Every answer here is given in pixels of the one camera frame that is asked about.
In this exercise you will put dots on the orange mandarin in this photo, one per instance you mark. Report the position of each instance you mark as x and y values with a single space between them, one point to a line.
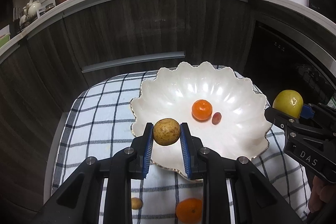
202 110
189 210

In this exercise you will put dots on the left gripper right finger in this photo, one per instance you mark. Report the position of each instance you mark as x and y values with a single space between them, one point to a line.
234 191

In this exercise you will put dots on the person's right hand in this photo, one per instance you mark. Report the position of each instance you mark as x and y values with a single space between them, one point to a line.
320 193

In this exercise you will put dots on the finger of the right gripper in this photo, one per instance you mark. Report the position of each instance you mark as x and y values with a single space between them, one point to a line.
307 112
281 120

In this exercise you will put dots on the white teapot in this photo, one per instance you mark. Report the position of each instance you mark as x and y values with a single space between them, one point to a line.
32 8

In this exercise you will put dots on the brown longan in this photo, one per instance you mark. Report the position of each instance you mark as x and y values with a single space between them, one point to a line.
136 203
166 131

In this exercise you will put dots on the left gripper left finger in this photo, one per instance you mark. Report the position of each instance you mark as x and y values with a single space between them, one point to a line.
100 188

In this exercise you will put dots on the built-in black dishwasher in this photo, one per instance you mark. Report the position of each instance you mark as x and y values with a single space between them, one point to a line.
276 63

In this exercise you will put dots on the white scalloped ceramic bowl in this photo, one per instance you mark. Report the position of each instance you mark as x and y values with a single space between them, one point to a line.
223 109

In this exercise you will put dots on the green apple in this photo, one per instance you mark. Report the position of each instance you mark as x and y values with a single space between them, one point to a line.
289 102

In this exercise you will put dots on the blue checked white cloth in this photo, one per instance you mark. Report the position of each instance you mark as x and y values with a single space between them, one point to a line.
99 125

